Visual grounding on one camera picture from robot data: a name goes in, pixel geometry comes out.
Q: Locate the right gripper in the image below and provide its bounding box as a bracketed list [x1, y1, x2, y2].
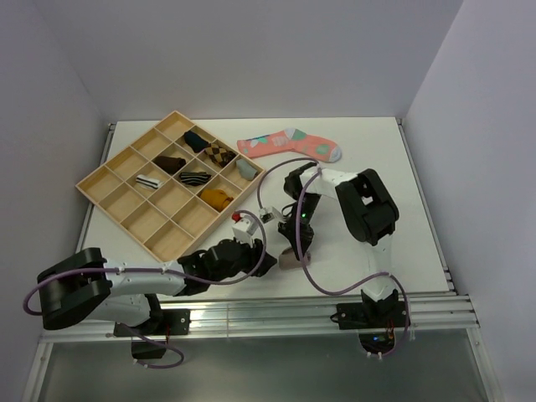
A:
[279, 193, 322, 260]

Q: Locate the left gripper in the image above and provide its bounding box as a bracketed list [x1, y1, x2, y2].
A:
[210, 234, 276, 284]

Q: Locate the taupe sock with red stripes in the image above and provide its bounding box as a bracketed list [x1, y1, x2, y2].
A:
[278, 247, 302, 271]

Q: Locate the white sock with black stripes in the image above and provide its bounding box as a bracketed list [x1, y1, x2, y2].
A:
[135, 174, 162, 190]

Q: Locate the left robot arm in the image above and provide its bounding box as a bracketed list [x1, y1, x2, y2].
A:
[37, 239, 277, 334]

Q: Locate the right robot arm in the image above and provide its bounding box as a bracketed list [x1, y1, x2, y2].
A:
[278, 162, 399, 327]

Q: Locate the pink patterned sock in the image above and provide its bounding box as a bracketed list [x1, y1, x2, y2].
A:
[237, 128, 343, 162]

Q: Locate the mustard yellow rolled sock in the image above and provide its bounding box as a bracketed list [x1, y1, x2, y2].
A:
[199, 188, 234, 212]

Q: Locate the grey rolled sock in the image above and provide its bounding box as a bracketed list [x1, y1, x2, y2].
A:
[236, 158, 259, 181]

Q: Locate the black white striped rolled sock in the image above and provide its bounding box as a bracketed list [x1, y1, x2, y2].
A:
[178, 172, 212, 187]

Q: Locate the brown argyle rolled sock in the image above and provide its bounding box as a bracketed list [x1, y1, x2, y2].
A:
[204, 143, 236, 168]

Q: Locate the wooden divided tray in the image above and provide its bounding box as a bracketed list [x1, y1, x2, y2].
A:
[76, 111, 264, 261]

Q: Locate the dark brown rolled sock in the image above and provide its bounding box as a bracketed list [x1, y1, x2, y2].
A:
[153, 155, 187, 176]

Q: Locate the dark teal rolled sock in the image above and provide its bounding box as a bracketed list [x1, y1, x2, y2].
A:
[183, 130, 210, 153]

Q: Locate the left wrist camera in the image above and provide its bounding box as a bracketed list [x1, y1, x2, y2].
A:
[231, 212, 260, 245]

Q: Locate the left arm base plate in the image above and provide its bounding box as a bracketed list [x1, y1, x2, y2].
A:
[113, 309, 190, 338]

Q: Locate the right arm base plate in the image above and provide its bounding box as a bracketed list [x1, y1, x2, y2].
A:
[330, 301, 408, 330]

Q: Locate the aluminium frame rail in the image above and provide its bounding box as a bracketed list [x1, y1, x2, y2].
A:
[39, 295, 481, 343]

